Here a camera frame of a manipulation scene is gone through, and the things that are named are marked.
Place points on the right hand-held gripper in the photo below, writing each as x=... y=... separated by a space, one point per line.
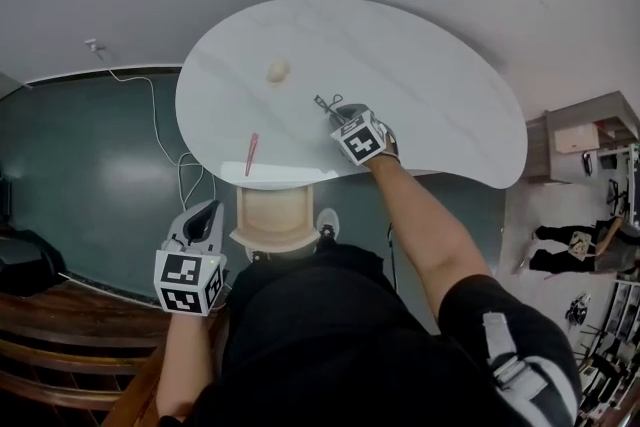
x=362 y=142

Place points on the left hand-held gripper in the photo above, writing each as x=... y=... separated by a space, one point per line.
x=182 y=275

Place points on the small scissors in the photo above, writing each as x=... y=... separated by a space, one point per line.
x=326 y=101

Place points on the large wooden drawer white front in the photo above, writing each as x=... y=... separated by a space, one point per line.
x=272 y=215

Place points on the small beige round object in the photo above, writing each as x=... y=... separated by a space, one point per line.
x=278 y=71

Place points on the red pen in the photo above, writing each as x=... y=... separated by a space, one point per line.
x=251 y=155

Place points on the person's right forearm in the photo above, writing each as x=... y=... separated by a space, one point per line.
x=420 y=225

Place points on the person's left forearm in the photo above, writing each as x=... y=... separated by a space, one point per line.
x=187 y=365

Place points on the white kidney-shaped desk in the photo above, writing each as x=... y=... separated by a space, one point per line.
x=375 y=65

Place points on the person's left white shoe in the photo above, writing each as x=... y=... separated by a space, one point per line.
x=257 y=255

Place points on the person's white shoe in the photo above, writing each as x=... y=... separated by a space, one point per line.
x=257 y=255
x=327 y=222

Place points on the person's right white shoe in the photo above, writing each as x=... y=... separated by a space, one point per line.
x=327 y=222

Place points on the person's black clothing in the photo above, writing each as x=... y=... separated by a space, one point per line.
x=325 y=340

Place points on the black grey cleaning machine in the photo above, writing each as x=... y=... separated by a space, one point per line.
x=25 y=260

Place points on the grey wooden shelf unit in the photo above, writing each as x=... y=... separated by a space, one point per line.
x=575 y=115

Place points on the light wooden box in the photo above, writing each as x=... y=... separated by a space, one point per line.
x=575 y=138

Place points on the small black device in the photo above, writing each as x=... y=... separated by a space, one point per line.
x=588 y=162

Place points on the white storage rack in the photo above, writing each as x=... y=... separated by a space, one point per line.
x=615 y=345

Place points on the white wall socket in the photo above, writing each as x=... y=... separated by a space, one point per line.
x=94 y=47

